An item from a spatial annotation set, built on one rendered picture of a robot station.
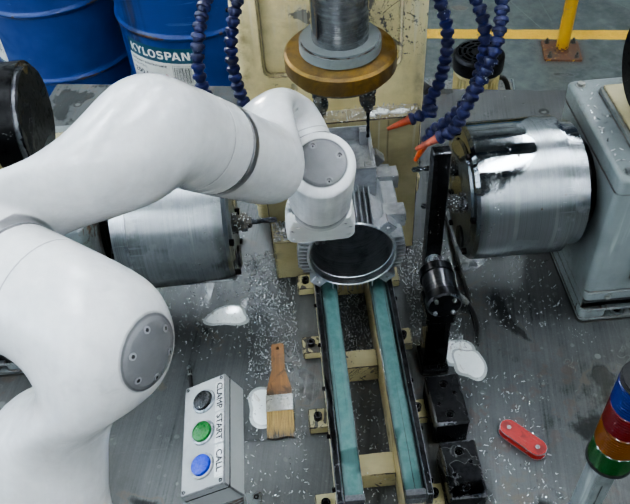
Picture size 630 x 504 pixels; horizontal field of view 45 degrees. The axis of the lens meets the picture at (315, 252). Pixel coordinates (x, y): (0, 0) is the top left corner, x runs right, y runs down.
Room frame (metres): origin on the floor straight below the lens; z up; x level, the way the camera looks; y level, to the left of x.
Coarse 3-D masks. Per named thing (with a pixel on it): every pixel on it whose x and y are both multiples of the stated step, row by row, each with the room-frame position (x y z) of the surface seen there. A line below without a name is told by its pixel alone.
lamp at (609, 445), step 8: (600, 424) 0.49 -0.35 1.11; (600, 432) 0.48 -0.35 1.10; (608, 432) 0.47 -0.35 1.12; (600, 440) 0.47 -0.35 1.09; (608, 440) 0.47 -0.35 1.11; (616, 440) 0.46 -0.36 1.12; (600, 448) 0.47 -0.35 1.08; (608, 448) 0.46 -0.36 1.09; (616, 448) 0.46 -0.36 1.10; (624, 448) 0.45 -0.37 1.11; (608, 456) 0.46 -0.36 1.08; (616, 456) 0.45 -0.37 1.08; (624, 456) 0.45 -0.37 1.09
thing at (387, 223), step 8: (376, 152) 1.09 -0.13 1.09; (376, 160) 1.08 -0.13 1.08; (384, 160) 1.08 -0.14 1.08; (384, 216) 0.92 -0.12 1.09; (384, 224) 0.90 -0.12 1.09; (392, 224) 0.90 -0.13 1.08; (392, 272) 0.90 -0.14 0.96; (312, 280) 0.90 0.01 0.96; (320, 280) 0.90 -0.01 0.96; (384, 280) 0.90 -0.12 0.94
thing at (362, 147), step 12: (336, 132) 1.10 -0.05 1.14; (348, 132) 1.10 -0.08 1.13; (360, 132) 1.08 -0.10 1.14; (348, 144) 1.09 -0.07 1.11; (360, 144) 1.08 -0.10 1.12; (360, 156) 1.05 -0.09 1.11; (372, 156) 1.01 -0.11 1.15; (360, 168) 0.98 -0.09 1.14; (372, 168) 0.98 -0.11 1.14; (360, 180) 0.98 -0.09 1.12; (372, 180) 0.98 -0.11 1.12; (372, 192) 0.98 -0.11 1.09
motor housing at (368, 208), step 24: (360, 192) 0.98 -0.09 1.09; (384, 192) 1.00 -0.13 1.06; (360, 216) 0.92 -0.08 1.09; (336, 240) 1.01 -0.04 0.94; (360, 240) 1.00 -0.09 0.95; (384, 240) 0.97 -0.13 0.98; (312, 264) 0.91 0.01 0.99; (336, 264) 0.95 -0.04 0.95; (360, 264) 0.94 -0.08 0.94; (384, 264) 0.92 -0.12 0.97
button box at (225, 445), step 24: (216, 384) 0.61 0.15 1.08; (192, 408) 0.59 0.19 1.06; (216, 408) 0.57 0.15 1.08; (240, 408) 0.59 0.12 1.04; (216, 432) 0.53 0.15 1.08; (240, 432) 0.55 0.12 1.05; (192, 456) 0.51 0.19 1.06; (216, 456) 0.50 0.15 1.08; (240, 456) 0.51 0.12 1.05; (192, 480) 0.48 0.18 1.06; (216, 480) 0.46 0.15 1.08; (240, 480) 0.48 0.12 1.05
